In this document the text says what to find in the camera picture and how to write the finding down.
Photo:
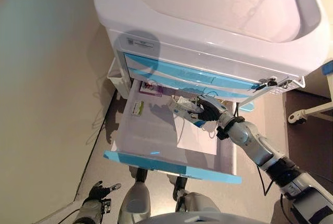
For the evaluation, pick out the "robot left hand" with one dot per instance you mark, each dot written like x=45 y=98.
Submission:
x=97 y=192

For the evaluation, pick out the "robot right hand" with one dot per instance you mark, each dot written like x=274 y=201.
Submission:
x=212 y=110

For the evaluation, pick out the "blue white medicine box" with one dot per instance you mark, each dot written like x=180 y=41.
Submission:
x=182 y=110

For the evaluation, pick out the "blue-front cart drawer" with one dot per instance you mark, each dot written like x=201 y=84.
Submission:
x=197 y=83
x=187 y=74
x=151 y=140

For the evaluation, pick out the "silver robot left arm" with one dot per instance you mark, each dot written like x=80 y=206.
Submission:
x=88 y=212

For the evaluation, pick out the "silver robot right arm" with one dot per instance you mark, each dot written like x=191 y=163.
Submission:
x=255 y=143

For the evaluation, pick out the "purple pink medicine box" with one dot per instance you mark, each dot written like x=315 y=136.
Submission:
x=151 y=88

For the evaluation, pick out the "grey robot left leg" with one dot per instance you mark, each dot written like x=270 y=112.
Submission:
x=136 y=198

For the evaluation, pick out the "grey robot leg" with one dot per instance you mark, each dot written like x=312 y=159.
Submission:
x=136 y=198
x=192 y=200

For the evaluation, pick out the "black cart keys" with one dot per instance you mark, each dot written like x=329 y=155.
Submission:
x=268 y=82

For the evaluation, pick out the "small green white box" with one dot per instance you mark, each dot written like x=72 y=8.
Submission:
x=138 y=108

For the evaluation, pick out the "white perforated side basket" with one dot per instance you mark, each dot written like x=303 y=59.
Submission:
x=283 y=90

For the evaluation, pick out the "silver cart latch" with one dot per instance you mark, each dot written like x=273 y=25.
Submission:
x=285 y=84

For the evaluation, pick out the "bed caster wheel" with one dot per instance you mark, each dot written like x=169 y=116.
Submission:
x=296 y=117

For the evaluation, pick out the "grey robot right leg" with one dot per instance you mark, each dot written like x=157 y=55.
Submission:
x=192 y=200

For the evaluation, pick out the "cart label sticker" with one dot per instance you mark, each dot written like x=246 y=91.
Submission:
x=139 y=43

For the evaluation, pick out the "white side bin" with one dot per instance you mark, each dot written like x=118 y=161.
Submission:
x=117 y=78

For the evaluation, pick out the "white medical cart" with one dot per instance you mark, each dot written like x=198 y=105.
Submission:
x=208 y=0

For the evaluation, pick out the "blue bed tag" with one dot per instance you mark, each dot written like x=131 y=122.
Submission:
x=328 y=69

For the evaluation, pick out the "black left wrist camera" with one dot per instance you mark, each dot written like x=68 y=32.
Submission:
x=106 y=206

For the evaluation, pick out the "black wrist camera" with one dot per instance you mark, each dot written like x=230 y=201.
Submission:
x=222 y=132
x=106 y=206

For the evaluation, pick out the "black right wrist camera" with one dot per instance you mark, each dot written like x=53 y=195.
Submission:
x=222 y=132

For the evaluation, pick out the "cream hospital bed frame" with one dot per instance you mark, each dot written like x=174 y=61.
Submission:
x=317 y=109

